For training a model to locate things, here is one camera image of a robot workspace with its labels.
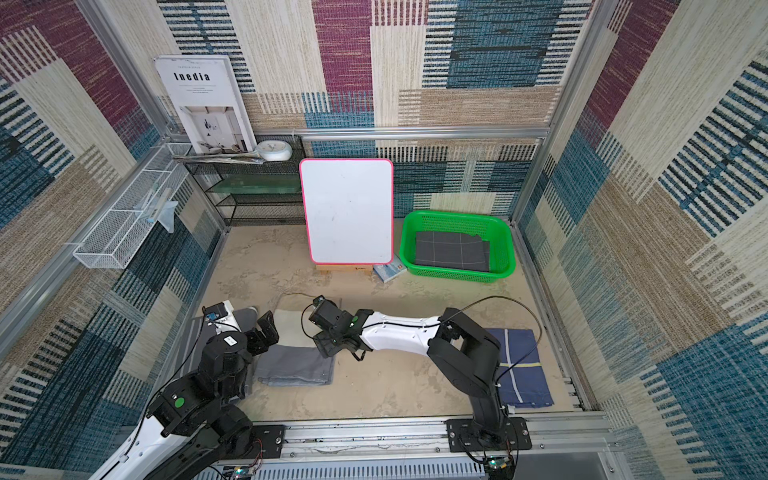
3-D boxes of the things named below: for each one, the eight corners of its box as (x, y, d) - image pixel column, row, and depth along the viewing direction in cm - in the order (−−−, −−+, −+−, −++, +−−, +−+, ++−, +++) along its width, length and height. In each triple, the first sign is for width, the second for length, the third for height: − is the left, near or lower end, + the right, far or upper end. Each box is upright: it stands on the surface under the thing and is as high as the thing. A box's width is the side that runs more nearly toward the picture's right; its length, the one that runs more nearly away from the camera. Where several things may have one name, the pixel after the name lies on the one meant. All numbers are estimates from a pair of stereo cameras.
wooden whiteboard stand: (317, 276, 106) (314, 266, 102) (319, 270, 108) (316, 260, 104) (371, 279, 105) (370, 269, 101) (372, 273, 107) (371, 263, 103)
